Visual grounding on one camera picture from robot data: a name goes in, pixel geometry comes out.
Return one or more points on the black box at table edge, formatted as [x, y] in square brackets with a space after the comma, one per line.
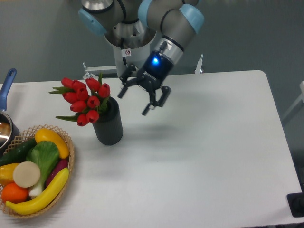
[296, 204]

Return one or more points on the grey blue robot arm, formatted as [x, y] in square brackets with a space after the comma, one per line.
[176, 22]

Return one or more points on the orange fruit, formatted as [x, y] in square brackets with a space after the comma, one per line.
[14, 193]

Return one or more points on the dark grey ribbed vase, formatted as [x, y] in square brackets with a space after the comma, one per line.
[108, 128]

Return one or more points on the white frame at right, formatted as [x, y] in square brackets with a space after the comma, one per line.
[294, 108]

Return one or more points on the white table clamp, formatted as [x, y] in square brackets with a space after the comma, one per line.
[199, 67]

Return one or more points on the woven wicker basket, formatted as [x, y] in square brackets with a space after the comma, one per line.
[27, 135]

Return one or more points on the red tulip bouquet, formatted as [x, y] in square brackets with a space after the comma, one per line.
[89, 100]

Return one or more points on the yellow banana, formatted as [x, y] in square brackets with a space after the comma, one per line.
[45, 198]

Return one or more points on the green bok choy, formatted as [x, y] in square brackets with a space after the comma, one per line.
[45, 155]

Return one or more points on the yellow bell pepper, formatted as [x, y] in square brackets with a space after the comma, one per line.
[6, 173]

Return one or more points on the dark green cucumber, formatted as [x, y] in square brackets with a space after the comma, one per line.
[18, 153]

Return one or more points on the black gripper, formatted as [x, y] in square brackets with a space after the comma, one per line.
[154, 71]

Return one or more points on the purple eggplant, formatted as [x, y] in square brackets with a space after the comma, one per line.
[62, 163]

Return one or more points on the blue handled saucepan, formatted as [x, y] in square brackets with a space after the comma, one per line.
[8, 130]

